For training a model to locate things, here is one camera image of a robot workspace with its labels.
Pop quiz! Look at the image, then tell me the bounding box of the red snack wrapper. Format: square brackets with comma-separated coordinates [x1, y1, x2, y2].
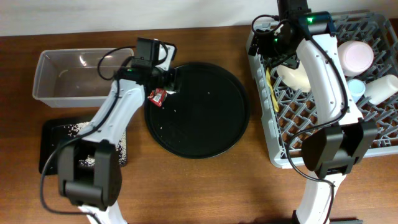
[147, 88, 167, 107]

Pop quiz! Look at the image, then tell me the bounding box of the beige plate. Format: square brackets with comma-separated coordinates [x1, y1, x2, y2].
[276, 63, 311, 93]

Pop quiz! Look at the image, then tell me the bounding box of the yellow plastic knife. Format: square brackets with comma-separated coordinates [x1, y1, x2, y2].
[266, 68, 279, 113]

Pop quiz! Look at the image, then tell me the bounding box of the pink bowl with rice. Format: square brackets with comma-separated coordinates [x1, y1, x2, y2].
[338, 40, 374, 77]

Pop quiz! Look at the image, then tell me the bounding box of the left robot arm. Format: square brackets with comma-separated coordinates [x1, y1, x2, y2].
[57, 67, 182, 223]

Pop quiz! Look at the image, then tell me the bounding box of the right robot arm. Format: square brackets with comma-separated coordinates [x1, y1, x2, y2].
[253, 7, 377, 223]

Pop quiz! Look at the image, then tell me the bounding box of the grey dishwasher rack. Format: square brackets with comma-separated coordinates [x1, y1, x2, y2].
[248, 12, 397, 169]

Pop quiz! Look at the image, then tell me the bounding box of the round black tray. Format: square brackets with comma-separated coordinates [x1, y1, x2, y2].
[144, 62, 250, 159]

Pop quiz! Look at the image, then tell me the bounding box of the light blue cup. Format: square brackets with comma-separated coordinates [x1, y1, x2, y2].
[347, 78, 366, 103]

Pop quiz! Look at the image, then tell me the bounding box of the clear plastic bin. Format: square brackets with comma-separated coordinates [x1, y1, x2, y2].
[32, 48, 133, 108]

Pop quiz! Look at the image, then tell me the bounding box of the cream white cup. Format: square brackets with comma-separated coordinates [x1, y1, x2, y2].
[364, 74, 397, 105]

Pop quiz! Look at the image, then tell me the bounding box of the black rectangular tray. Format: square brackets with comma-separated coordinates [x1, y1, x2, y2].
[39, 114, 94, 175]

